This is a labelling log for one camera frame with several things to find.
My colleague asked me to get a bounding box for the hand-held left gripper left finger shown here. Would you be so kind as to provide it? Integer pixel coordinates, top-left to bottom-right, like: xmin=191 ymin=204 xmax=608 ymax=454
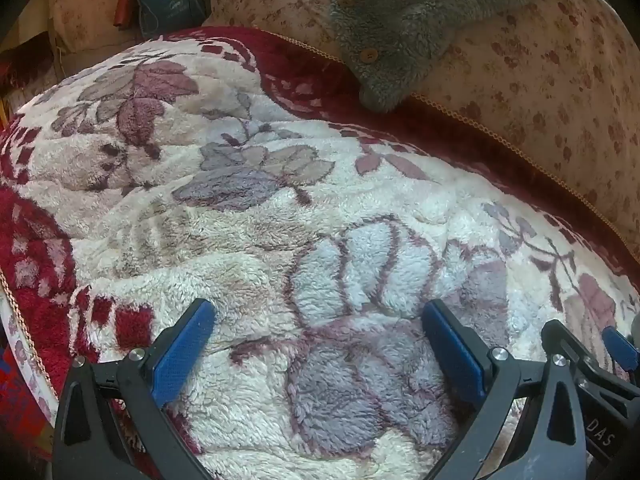
xmin=52 ymin=298 xmax=217 ymax=480

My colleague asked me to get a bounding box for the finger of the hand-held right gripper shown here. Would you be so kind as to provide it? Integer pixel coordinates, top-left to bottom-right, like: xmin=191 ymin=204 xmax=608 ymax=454
xmin=541 ymin=319 xmax=636 ymax=401
xmin=601 ymin=326 xmax=640 ymax=386

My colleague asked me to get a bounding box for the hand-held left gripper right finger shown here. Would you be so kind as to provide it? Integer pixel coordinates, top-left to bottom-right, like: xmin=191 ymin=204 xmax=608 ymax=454
xmin=421 ymin=299 xmax=587 ymax=480

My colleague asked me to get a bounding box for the pink floral bed sheet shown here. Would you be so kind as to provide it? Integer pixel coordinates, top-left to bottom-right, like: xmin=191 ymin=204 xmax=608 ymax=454
xmin=0 ymin=287 xmax=62 ymax=423

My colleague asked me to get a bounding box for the red white floral fleece blanket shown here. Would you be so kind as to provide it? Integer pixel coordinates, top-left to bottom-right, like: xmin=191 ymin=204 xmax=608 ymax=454
xmin=0 ymin=25 xmax=640 ymax=480

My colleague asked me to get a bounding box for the red blue patterned cloth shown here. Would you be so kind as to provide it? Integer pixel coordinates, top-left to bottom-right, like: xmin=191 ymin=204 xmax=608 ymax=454
xmin=0 ymin=347 xmax=53 ymax=461

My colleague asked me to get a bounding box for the large beige floral sofa cushion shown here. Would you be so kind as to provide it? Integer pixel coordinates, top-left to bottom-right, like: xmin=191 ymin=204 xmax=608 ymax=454
xmin=202 ymin=0 xmax=640 ymax=281

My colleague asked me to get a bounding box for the grey fleece buttoned garment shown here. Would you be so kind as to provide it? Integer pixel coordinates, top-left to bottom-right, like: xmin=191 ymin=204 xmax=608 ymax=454
xmin=327 ymin=0 xmax=598 ymax=114

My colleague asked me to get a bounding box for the teal blue bag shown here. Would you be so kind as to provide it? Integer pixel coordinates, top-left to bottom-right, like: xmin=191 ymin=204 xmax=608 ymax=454
xmin=134 ymin=0 xmax=207 ymax=37

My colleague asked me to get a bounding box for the small beige floral cushion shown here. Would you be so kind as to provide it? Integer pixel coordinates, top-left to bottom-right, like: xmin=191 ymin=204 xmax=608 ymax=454
xmin=47 ymin=0 xmax=132 ymax=58

